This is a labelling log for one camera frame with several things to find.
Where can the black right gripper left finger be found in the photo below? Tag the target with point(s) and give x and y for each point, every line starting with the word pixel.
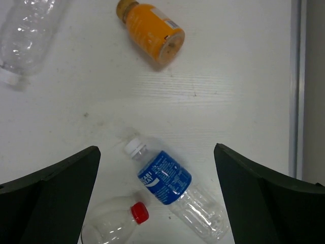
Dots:
pixel 49 205

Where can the red cap clear bottle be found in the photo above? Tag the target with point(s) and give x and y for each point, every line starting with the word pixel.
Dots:
pixel 113 221

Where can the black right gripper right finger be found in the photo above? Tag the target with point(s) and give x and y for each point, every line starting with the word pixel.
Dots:
pixel 265 206

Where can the blue label plastic bottle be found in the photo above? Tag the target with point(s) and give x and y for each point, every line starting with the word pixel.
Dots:
pixel 174 186

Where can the orange juice bottle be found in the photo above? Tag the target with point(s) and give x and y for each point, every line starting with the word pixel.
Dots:
pixel 155 33

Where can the clear label-free plastic bottle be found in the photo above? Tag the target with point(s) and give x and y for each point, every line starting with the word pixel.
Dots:
pixel 26 37

